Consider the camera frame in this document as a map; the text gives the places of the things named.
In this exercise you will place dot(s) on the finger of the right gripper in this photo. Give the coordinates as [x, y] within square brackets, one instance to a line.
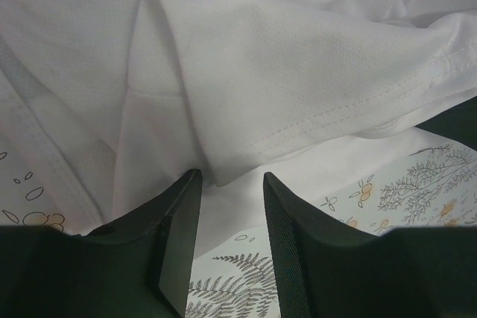
[458, 123]

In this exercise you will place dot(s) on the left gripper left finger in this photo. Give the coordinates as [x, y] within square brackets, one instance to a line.
[138, 265]

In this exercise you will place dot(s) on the floral table cloth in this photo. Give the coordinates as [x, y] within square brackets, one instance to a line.
[413, 179]

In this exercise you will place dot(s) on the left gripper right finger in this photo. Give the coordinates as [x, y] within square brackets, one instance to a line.
[325, 268]

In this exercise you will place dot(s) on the white t shirt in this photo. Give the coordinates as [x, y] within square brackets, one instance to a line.
[109, 101]

